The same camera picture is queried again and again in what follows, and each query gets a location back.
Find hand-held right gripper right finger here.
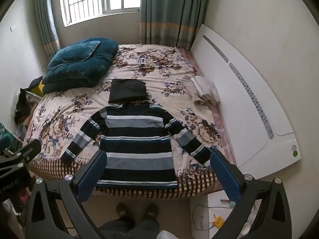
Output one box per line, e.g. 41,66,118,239
210,151,292,239

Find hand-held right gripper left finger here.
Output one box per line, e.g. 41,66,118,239
25,150,107,239

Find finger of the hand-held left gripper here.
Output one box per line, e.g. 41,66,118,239
11,139,42,163
0,136,12,155

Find striped knit sweater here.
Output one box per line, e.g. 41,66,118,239
60,102,212,189

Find dark clothes pile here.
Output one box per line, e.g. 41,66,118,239
14,88,32,125

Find grey plastic bucket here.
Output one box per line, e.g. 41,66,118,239
16,123,27,139

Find white nightstand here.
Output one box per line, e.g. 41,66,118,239
190,190,263,239

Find small yellow box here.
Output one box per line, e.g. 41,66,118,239
212,215,225,228

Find person's left shoe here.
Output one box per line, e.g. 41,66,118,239
116,202,130,220

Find person's shoe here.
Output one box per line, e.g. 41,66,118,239
116,202,130,220
144,203,159,221

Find yellow and black bag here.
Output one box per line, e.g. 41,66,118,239
27,76,44,97

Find person's dark trousers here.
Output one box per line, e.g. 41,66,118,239
99,217,160,239

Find person's right shoe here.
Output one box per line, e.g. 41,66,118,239
144,203,159,221

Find white headboard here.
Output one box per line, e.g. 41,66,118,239
191,24,302,175

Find white fluffy cloth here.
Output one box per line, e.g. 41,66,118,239
157,230,175,239

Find folded white cloth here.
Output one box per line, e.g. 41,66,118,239
191,75,221,106

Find folded black garment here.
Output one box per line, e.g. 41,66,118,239
108,79,149,104

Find narrow teal striped curtain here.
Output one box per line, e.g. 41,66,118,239
33,0,61,55

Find wide teal striped curtain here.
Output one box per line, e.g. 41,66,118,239
139,0,213,52

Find thin black cable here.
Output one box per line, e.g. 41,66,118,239
193,203,218,231

